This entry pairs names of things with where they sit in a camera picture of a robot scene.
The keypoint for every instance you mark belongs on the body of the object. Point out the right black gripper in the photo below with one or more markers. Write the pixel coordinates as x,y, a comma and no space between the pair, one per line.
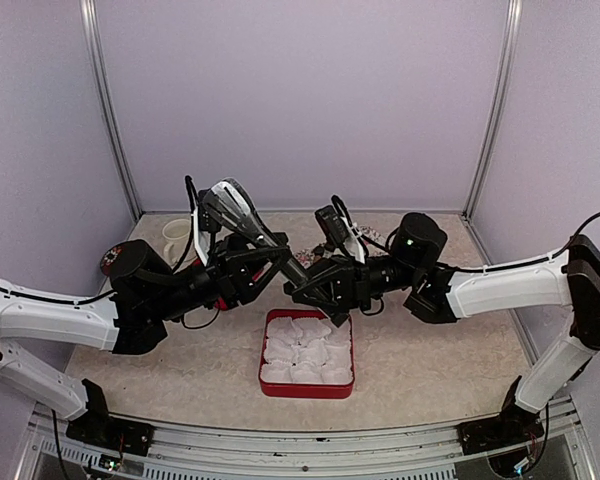
345,285

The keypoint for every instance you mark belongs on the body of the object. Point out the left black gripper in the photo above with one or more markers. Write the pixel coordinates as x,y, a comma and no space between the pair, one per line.
228,273

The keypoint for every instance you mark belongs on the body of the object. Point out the steel serving tongs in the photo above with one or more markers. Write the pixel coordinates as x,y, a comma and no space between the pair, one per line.
230,205

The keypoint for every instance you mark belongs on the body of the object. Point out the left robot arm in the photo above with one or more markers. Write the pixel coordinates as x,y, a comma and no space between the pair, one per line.
129,320

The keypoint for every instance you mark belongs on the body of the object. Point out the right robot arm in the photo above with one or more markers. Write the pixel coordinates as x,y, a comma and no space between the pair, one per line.
441,294

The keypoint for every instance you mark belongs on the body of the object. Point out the red chocolate tin box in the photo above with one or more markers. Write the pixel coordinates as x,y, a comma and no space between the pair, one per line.
305,356

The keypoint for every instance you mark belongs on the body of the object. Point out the red tin lid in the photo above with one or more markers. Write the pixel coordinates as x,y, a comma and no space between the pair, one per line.
227,294

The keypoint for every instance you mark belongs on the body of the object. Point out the floral tray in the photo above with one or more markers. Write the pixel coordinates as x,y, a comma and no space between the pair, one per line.
371,239

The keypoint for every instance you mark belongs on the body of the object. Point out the cream ribbed mug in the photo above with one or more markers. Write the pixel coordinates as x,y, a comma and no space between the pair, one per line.
176,234

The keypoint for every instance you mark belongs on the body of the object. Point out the dark red patterned coaster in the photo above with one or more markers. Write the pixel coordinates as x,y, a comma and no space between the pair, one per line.
113,260

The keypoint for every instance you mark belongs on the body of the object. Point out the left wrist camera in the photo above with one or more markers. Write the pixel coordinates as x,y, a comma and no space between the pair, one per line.
200,236

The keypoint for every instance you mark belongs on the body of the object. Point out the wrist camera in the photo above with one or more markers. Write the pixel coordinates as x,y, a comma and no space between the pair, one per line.
340,231
200,236

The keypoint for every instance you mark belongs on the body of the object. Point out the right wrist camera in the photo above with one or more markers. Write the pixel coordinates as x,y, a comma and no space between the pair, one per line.
340,231

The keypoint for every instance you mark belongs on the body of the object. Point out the front aluminium rail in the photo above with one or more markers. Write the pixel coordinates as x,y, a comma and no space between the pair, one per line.
177,451

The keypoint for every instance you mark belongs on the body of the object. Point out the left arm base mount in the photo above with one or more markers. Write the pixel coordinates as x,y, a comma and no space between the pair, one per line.
121,435

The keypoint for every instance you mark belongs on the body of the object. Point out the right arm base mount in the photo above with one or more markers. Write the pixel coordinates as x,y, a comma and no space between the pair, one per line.
492,433

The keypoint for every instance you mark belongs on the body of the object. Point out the right aluminium frame post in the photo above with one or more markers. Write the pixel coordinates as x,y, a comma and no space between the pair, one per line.
497,108

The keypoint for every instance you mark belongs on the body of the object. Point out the aluminium frame post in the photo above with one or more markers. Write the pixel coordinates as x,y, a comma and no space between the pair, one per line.
497,108
88,10

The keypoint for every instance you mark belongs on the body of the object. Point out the left aluminium frame post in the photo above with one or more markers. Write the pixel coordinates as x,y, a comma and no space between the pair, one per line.
88,10

